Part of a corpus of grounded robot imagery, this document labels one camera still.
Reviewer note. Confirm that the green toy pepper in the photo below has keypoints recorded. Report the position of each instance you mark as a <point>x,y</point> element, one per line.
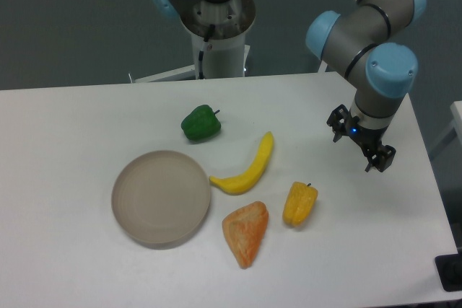
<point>201,123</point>

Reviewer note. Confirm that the yellow toy pepper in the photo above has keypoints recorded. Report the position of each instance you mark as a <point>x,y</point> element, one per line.
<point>299,203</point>

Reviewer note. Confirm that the white furniture at right edge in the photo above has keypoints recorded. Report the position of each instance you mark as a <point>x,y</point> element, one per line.
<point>449,134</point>

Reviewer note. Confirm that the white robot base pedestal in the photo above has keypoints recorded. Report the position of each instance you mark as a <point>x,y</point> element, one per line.
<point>218,33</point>

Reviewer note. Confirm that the beige round plate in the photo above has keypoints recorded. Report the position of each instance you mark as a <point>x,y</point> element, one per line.
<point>161,198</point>

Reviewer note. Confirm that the yellow toy banana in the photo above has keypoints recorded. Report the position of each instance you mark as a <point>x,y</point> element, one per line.
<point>242,183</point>

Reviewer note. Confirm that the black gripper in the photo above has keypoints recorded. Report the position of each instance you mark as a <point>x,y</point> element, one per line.
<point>369,140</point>

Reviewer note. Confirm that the black device at table edge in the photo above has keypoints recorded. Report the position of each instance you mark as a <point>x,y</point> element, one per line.
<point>449,271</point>

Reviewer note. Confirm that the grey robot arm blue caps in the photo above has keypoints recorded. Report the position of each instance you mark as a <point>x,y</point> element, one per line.
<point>358,47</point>

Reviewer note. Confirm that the orange toy bread slice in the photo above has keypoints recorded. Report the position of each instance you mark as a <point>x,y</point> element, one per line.
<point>244,230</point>

